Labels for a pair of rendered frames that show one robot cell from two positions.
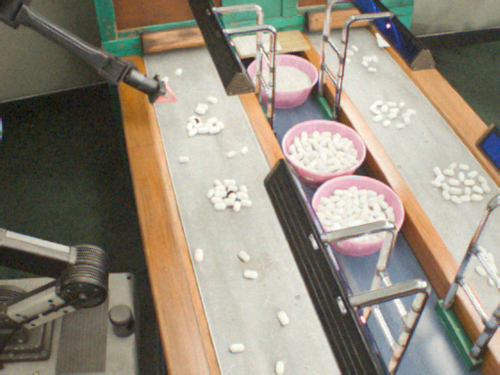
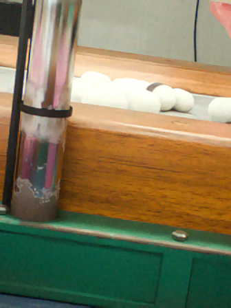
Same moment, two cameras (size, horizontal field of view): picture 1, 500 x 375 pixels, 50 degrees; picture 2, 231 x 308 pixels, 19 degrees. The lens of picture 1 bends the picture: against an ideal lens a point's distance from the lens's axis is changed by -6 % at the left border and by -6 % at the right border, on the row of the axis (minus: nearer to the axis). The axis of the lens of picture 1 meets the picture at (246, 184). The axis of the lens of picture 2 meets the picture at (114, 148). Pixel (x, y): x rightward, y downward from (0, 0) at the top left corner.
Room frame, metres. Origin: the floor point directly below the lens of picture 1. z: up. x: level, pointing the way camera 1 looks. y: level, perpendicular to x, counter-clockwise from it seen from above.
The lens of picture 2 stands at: (1.66, -0.40, 0.83)
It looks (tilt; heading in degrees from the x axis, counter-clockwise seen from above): 12 degrees down; 107
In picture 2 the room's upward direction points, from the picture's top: 8 degrees clockwise
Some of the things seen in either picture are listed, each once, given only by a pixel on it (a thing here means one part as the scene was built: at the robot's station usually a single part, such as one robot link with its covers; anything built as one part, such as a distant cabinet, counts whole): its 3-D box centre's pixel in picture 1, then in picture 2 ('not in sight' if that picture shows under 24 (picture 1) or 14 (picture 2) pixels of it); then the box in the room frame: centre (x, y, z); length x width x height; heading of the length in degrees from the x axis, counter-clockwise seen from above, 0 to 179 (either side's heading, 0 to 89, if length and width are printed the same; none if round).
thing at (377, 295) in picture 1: (355, 321); not in sight; (0.64, -0.23, 0.90); 0.20 x 0.19 x 0.45; 15
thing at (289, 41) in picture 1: (266, 44); not in sight; (2.01, -0.08, 0.77); 0.33 x 0.15 x 0.01; 105
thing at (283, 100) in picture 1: (281, 82); not in sight; (1.80, -0.13, 0.72); 0.27 x 0.27 x 0.10
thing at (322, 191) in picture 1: (355, 219); not in sight; (1.11, -0.32, 0.72); 0.27 x 0.27 x 0.10
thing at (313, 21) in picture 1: (340, 18); not in sight; (2.15, -0.39, 0.83); 0.30 x 0.06 x 0.07; 105
